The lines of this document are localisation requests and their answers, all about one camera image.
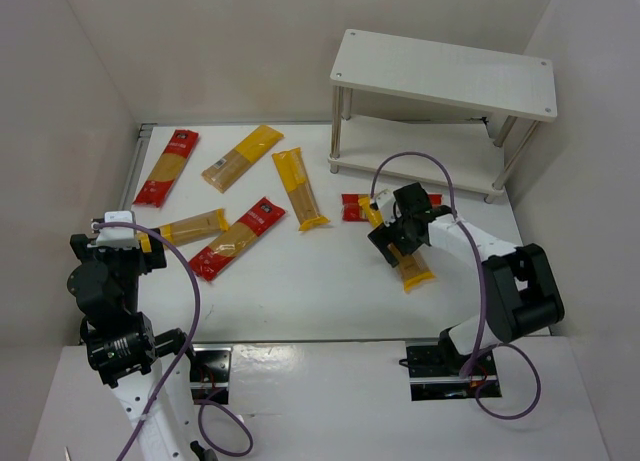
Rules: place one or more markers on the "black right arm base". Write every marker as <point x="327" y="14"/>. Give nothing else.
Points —
<point x="430" y="379"/>

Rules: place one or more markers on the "yellow spaghetti bag with barcode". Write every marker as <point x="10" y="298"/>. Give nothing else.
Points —
<point x="229" y="168"/>

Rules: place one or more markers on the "yellow spaghetti bag centre upright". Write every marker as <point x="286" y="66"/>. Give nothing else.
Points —
<point x="293" y="174"/>

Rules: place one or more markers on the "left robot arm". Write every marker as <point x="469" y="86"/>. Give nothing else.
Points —
<point x="148" y="373"/>

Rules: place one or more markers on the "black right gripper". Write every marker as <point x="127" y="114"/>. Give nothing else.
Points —
<point x="395" y="239"/>

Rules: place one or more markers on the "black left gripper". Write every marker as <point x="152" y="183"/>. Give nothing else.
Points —
<point x="118" y="254"/>

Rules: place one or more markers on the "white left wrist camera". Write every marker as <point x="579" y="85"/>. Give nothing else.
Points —
<point x="115" y="237"/>

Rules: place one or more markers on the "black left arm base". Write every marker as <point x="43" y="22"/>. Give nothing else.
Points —
<point x="210" y="372"/>

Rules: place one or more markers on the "yellow pastatime bag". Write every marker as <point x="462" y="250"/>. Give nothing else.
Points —
<point x="195" y="228"/>
<point x="411" y="269"/>

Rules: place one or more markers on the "aluminium table edge rail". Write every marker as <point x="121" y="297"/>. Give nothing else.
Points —
<point x="133" y="174"/>

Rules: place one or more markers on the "yellow Pastatime bag front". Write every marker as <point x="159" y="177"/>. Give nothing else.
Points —
<point x="411" y="269"/>

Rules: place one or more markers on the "red spaghetti bag far left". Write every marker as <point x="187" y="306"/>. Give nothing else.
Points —
<point x="167" y="169"/>

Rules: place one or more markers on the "yellow Pastatime bag left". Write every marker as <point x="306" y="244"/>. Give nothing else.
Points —
<point x="195" y="228"/>

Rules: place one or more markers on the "red spaghetti bag near shelf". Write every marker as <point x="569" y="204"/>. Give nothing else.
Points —
<point x="355" y="206"/>

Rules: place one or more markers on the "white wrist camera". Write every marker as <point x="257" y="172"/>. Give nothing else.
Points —
<point x="115" y="237"/>
<point x="384" y="203"/>

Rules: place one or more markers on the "white two-tier shelf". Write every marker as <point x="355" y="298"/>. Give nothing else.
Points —
<point x="488" y="106"/>

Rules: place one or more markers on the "red spaghetti bag centre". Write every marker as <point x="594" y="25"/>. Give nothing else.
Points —
<point x="241" y="235"/>

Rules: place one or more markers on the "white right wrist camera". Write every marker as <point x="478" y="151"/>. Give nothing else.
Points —
<point x="384" y="203"/>

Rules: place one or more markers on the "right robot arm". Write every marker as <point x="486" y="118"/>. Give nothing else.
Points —
<point x="519" y="293"/>

